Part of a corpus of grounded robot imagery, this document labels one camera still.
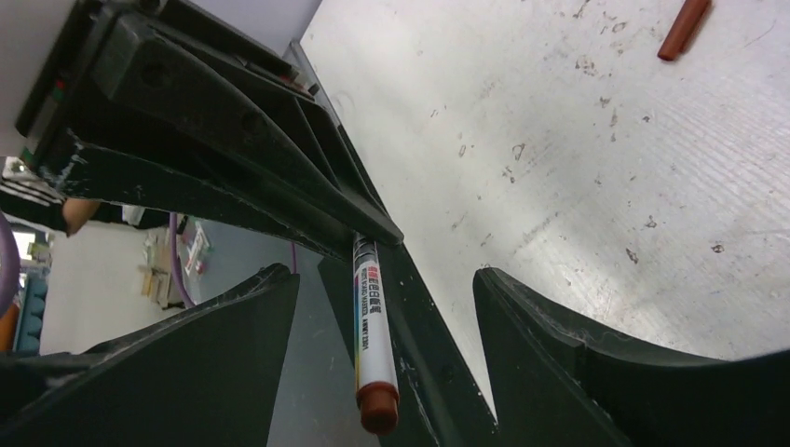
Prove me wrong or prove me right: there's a person in striped shirt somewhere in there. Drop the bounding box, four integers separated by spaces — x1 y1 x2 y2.
1 156 170 237

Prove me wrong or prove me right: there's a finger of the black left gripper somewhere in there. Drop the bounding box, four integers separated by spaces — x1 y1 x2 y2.
31 1 403 259
317 243 498 447

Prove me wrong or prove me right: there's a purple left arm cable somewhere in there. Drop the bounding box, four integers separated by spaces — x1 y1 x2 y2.
0 210 198 316

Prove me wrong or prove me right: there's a red marker cap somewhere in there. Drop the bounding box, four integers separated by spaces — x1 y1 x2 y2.
657 0 713 61

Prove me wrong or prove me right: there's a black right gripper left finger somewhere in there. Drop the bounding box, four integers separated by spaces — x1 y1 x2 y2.
1 264 300 446

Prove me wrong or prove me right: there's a silver marker pen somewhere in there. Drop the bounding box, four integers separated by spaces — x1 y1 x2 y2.
352 234 400 436

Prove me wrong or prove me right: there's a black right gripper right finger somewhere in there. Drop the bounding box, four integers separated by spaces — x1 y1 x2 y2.
472 267 789 446

